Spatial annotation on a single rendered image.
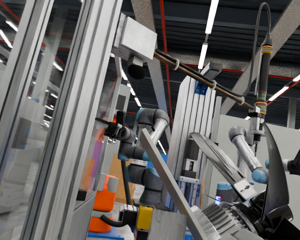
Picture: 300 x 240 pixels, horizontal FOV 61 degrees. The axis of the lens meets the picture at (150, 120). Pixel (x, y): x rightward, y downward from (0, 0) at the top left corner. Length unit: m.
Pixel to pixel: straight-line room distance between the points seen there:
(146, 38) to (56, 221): 0.44
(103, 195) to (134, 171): 3.10
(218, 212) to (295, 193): 2.45
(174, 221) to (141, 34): 0.51
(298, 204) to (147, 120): 2.07
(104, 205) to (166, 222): 4.11
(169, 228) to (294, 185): 2.58
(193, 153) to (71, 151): 1.42
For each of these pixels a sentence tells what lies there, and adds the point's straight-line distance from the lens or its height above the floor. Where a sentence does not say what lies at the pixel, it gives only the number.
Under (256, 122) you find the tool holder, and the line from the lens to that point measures 1.04.
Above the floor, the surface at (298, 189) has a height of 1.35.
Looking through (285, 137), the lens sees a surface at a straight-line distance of 3.24.
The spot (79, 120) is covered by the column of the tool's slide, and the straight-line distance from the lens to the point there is 0.52.
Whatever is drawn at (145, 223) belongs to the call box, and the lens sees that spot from 1.28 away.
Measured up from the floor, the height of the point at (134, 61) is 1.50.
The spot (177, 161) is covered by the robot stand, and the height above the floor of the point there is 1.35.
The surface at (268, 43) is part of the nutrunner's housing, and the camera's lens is 1.18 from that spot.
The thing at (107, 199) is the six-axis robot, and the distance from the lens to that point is 4.85.
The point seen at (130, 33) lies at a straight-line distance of 0.62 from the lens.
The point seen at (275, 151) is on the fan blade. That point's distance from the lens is 0.68.
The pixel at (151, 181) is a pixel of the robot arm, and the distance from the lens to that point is 1.71.
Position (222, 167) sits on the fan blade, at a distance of 0.93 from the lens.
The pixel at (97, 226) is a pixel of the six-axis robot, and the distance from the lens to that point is 4.85.
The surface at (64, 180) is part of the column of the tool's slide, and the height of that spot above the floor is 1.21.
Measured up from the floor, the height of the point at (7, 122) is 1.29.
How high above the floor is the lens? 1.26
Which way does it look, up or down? 11 degrees up
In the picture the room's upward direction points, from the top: 11 degrees clockwise
